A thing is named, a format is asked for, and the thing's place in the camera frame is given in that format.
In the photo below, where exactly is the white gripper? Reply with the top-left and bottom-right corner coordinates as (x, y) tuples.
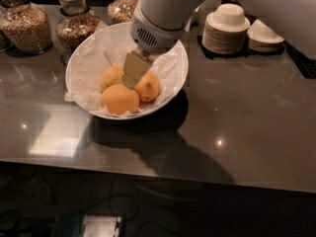
(121, 2), (184, 90)

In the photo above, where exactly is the orange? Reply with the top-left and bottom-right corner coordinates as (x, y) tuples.
(135, 71), (161, 103)
(101, 84), (140, 116)
(100, 65), (122, 91)

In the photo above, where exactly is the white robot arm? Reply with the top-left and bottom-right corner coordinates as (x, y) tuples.
(121, 0), (316, 89)

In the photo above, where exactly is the white bowl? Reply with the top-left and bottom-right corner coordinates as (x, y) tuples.
(64, 21), (190, 120)

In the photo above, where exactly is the white paper liner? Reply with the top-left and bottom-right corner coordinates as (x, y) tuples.
(63, 23), (181, 119)

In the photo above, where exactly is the glass jar of cereal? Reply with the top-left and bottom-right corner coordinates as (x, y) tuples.
(108, 0), (139, 24)

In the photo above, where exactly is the middle glass jar of granola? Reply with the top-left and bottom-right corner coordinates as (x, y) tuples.
(55, 0), (101, 53)

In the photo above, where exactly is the tall stack of paper bowls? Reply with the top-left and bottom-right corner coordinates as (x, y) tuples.
(202, 3), (250, 55)

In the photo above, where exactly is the large glass jar of grains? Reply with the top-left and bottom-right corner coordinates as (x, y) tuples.
(0, 0), (52, 55)

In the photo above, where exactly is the short stack of paper bowls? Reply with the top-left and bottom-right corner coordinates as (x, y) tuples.
(247, 19), (284, 52)

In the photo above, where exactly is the black mat under bowls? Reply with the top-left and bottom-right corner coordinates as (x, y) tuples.
(197, 0), (316, 79)

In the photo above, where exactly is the grey device under table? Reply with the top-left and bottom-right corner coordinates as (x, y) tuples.
(50, 214), (125, 237)

